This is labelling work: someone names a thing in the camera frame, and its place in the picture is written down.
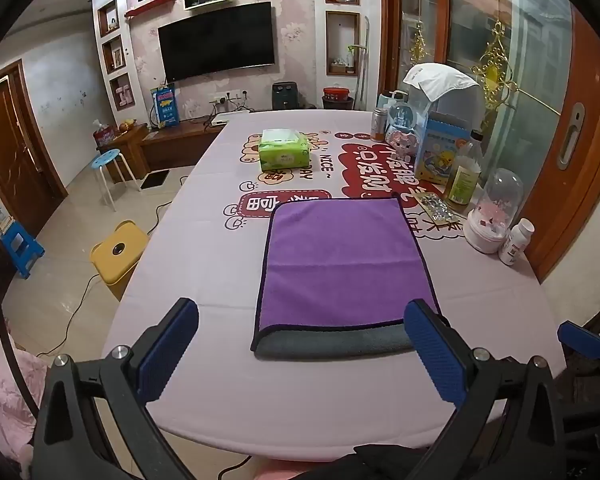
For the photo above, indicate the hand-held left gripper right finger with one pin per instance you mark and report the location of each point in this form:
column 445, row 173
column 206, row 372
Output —
column 436, row 360

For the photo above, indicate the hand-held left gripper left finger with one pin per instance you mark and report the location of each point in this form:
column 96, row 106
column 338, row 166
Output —
column 169, row 351

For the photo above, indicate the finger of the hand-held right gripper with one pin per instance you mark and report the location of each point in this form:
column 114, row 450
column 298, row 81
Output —
column 580, row 338

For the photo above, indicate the purple towel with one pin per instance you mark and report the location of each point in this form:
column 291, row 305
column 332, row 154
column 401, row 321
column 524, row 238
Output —
column 341, row 265

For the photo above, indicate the yellow plastic stool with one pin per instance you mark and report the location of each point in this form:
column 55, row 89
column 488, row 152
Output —
column 117, row 255

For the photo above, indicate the white pill bottle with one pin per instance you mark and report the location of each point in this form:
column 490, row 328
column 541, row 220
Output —
column 515, row 245

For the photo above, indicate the dark cloth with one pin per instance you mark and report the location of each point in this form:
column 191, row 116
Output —
column 380, row 462

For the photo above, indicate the pill blister pack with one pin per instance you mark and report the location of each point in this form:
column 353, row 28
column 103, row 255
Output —
column 437, row 207

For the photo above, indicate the glass dome ornament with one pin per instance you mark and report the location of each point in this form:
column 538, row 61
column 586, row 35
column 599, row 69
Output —
column 495, row 210

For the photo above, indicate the pink cloth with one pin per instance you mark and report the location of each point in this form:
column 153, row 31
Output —
column 10, row 395

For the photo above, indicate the black floor mat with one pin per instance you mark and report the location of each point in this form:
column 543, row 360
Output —
column 156, row 179

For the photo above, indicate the blue step stool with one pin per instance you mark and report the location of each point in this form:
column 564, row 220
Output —
column 20, row 247

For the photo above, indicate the yellow oil bottle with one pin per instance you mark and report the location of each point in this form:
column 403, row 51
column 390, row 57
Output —
column 462, row 180

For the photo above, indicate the blue round stool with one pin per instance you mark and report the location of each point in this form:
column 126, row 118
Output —
column 107, row 161

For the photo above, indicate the wooden television cabinet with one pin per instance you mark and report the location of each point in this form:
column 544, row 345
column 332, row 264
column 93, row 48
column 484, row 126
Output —
column 170, row 147

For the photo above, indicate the blue carton box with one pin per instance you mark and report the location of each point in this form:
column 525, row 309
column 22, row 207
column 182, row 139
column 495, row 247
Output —
column 437, row 152

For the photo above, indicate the pink cartoon toy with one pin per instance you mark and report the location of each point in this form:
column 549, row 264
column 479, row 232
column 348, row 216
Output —
column 401, row 141

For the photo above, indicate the red tissue box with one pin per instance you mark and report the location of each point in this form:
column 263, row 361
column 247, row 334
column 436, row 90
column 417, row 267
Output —
column 104, row 135

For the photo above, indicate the green tissue pack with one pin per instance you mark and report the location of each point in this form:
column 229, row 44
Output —
column 283, row 152

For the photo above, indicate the white set-top box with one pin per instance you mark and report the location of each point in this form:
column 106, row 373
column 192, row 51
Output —
column 220, row 119

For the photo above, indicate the metal can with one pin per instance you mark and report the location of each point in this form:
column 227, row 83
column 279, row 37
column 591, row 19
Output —
column 378, row 126

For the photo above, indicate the blue printed bag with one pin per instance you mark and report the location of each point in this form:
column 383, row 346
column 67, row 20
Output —
column 165, row 106

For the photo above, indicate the snow globe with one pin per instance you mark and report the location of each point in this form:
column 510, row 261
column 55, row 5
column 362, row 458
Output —
column 405, row 115

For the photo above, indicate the brown wooden door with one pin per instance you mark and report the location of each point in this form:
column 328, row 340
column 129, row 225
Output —
column 10, row 150

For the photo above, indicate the white covered appliance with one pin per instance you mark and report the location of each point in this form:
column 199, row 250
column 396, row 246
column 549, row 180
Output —
column 445, row 85

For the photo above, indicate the black air fryer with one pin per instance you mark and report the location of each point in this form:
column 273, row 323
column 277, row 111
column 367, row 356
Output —
column 288, row 96

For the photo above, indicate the glass sliding door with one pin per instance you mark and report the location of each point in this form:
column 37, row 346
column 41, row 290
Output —
column 530, row 60

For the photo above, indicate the black wall television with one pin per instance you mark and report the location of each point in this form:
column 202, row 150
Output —
column 216, row 42

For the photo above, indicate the red wall shelf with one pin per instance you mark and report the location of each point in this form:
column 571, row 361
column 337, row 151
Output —
column 150, row 6

